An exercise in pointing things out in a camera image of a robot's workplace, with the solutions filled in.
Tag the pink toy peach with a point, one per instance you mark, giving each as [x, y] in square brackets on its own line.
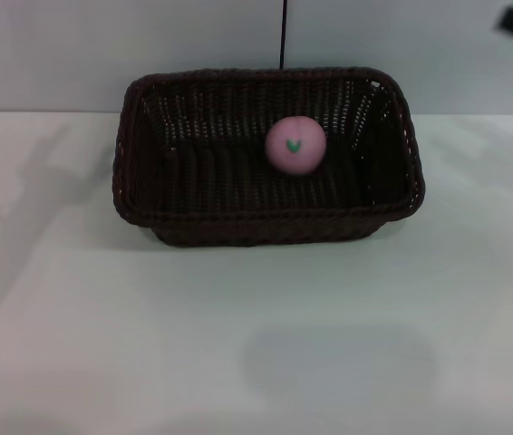
[295, 145]

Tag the dark brown woven rectangular basket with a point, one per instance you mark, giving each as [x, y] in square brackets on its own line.
[220, 199]

